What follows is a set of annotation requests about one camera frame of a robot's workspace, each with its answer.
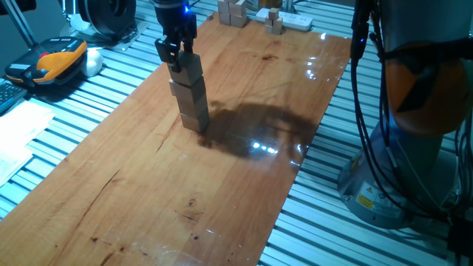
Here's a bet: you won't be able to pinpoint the black round spool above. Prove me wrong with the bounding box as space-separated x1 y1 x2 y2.
76 0 137 38

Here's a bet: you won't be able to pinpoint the glossy brown wooden board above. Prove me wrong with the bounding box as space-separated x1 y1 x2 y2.
0 13 352 266

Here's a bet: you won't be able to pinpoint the white computer mouse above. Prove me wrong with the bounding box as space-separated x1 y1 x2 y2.
80 48 104 78

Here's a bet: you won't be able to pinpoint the thin grey metal rod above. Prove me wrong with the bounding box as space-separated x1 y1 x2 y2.
58 0 75 25

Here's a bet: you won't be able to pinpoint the white paper sheets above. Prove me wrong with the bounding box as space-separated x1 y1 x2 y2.
0 99 56 188

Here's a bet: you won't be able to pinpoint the small stacked wood pieces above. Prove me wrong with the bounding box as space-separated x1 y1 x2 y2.
264 7 285 36

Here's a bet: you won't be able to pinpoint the black computer keyboard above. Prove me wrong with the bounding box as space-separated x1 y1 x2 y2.
0 77 29 114

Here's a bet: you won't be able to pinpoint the orange and black teach pendant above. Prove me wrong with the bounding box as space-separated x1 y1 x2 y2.
4 35 89 88

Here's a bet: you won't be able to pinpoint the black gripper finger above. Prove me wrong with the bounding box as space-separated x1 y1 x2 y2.
154 35 184 73
183 35 197 55

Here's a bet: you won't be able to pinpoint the stacked wooden block pile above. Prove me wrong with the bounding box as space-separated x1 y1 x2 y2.
217 0 248 29

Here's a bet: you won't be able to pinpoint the white power strip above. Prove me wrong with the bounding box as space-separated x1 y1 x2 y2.
255 7 314 33

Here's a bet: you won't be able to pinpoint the grey metal strut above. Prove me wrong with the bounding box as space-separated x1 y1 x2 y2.
1 0 38 48

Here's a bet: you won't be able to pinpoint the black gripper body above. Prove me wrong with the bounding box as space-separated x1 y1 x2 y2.
151 0 199 42

